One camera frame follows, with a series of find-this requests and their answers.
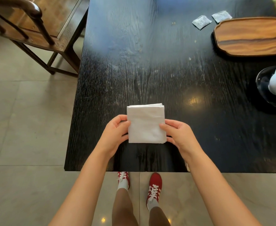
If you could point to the person's left white sock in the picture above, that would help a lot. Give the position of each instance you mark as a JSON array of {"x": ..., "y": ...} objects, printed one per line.
[{"x": 122, "y": 185}]

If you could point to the white cloth napkin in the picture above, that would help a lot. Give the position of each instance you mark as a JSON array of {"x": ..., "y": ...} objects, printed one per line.
[{"x": 145, "y": 122}]

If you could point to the person's white sock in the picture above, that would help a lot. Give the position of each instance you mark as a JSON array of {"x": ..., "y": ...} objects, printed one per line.
[
  {"x": 152, "y": 205},
  {"x": 122, "y": 185}
]

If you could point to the person's right red shoe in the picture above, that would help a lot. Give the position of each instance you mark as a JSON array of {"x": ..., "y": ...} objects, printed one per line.
[{"x": 156, "y": 180}]

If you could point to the person's left red shoe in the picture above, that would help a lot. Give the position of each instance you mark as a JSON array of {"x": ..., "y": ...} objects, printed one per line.
[{"x": 126, "y": 176}]

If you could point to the person's leg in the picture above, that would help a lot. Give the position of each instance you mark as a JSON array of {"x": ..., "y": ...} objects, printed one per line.
[
  {"x": 158, "y": 217},
  {"x": 123, "y": 209}
]

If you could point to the brown wooden tray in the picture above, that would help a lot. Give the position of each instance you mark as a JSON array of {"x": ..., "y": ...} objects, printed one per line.
[{"x": 251, "y": 37}]

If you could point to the dark wooden armchair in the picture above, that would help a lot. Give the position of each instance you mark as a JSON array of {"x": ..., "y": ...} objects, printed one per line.
[{"x": 58, "y": 16}]

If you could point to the person's right hand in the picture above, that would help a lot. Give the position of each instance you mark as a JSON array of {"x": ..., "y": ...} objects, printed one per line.
[{"x": 182, "y": 138}]

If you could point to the person's red shoe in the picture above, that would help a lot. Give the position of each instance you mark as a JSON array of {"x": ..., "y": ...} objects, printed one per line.
[
  {"x": 126, "y": 176},
  {"x": 156, "y": 180}
]

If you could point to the person's right white sock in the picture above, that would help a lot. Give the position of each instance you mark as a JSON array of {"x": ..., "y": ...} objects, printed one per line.
[{"x": 152, "y": 205}]

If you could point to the person's left hand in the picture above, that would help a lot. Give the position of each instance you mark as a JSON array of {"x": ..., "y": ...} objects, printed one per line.
[{"x": 112, "y": 138}]

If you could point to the white sachet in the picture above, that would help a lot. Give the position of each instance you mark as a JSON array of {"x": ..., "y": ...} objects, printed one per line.
[
  {"x": 201, "y": 22},
  {"x": 221, "y": 16}
]

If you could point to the person's right forearm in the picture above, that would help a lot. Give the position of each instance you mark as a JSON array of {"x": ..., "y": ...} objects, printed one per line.
[{"x": 218, "y": 195}]

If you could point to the black glass saucer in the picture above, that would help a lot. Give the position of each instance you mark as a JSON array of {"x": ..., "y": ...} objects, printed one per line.
[{"x": 261, "y": 84}]

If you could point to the person's left forearm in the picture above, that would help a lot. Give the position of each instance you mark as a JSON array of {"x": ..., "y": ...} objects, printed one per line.
[{"x": 81, "y": 195}]

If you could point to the person's left leg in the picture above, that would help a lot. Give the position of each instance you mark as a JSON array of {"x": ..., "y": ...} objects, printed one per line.
[{"x": 123, "y": 209}]

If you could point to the person's right leg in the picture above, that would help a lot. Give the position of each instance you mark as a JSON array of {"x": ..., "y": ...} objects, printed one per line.
[{"x": 158, "y": 217}]

